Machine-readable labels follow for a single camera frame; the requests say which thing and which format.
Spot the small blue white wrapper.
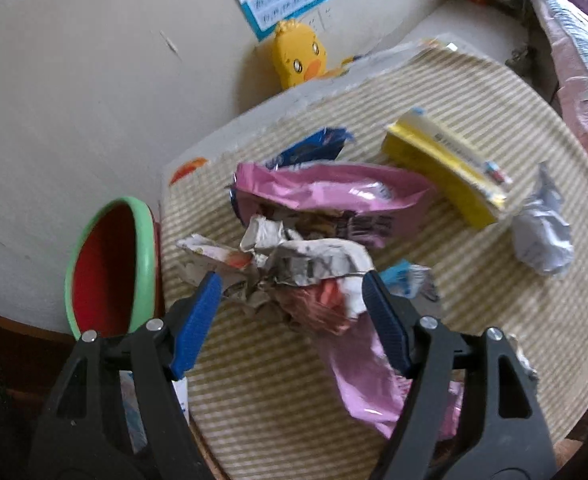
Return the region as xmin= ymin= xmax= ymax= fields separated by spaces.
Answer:
xmin=381 ymin=259 xmax=444 ymax=318

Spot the white paper ball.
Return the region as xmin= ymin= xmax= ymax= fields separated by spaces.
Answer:
xmin=511 ymin=162 xmax=574 ymax=276

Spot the newspaper trash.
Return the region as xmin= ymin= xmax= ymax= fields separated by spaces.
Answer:
xmin=175 ymin=214 xmax=374 ymax=335

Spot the pink snack wrapper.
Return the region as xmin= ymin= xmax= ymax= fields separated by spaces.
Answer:
xmin=233 ymin=162 xmax=435 ymax=437

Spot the yellow paper box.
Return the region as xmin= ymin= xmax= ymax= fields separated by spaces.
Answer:
xmin=382 ymin=107 xmax=512 ymax=230

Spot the blue snack wrapper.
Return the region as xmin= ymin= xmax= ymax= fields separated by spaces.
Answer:
xmin=263 ymin=128 xmax=355 ymax=169

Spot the red green trash bin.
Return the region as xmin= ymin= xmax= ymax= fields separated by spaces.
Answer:
xmin=65 ymin=196 xmax=165 ymax=338

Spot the striped beige mat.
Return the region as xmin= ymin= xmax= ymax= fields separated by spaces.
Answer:
xmin=161 ymin=47 xmax=588 ymax=479

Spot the yellow duck toy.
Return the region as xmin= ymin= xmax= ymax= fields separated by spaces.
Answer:
xmin=272 ymin=20 xmax=327 ymax=90

